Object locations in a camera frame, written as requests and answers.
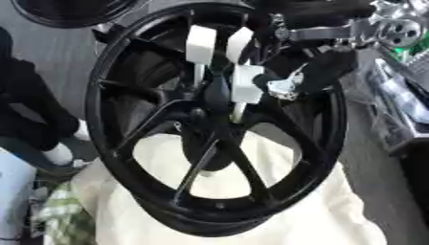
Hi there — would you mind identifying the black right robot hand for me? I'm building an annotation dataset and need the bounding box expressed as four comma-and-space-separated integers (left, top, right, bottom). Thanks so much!
244, 0, 375, 101

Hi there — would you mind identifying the black spoked wheel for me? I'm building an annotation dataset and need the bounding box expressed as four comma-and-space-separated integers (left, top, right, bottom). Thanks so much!
81, 3, 350, 238

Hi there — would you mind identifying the black round wheel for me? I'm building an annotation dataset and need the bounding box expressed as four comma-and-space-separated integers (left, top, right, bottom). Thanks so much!
8, 0, 143, 30

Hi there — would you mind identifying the green white patterned bag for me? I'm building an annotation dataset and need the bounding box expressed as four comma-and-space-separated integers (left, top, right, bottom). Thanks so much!
30, 181, 98, 245

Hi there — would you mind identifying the person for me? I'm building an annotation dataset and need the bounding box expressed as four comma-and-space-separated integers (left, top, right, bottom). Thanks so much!
0, 26, 94, 245

